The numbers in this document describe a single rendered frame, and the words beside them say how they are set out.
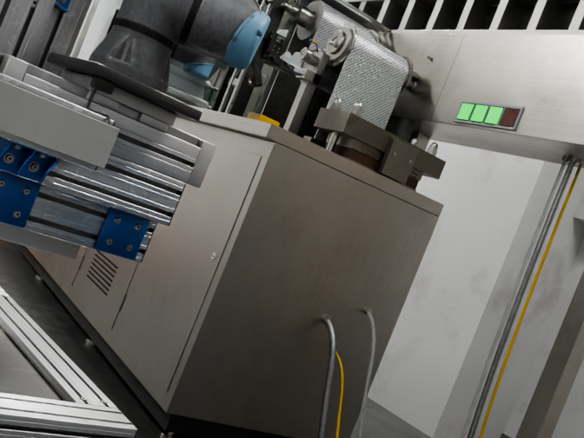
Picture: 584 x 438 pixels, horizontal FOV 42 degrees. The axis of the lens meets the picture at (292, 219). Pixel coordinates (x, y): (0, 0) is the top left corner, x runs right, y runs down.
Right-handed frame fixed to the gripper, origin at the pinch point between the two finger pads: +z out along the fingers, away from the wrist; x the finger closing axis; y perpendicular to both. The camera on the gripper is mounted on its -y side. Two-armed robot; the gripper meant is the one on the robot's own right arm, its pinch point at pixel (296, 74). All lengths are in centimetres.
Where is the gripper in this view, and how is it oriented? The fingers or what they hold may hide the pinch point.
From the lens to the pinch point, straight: 228.7
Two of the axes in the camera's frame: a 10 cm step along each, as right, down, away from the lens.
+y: 3.7, -9.3, -0.1
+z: 7.8, 3.1, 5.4
